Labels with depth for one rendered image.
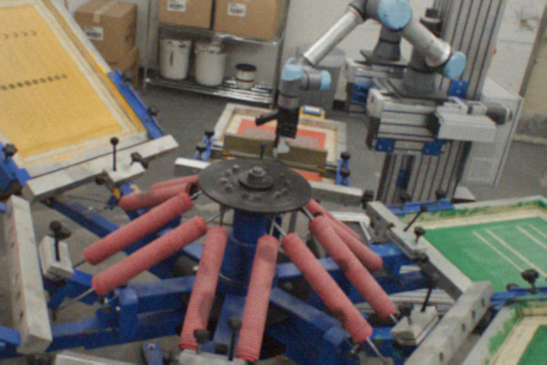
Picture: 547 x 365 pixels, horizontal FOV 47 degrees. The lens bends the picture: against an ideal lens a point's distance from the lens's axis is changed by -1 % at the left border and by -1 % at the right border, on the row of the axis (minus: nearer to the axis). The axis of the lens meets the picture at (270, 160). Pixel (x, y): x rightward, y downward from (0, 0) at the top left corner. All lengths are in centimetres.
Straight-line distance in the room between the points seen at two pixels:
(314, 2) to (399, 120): 333
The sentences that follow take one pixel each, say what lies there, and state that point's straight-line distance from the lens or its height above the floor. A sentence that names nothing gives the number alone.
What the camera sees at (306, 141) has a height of 96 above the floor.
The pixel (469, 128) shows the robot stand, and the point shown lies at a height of 116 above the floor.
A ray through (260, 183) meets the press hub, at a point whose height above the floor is 132.
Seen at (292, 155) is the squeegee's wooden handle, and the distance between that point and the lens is 243.
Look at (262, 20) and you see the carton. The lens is 564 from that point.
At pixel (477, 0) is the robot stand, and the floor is 165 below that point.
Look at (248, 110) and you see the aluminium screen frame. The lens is 306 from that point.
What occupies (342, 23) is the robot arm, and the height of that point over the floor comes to 155.
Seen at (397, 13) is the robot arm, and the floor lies 163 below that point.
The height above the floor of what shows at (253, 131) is 96.
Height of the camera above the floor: 203
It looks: 24 degrees down
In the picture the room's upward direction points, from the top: 9 degrees clockwise
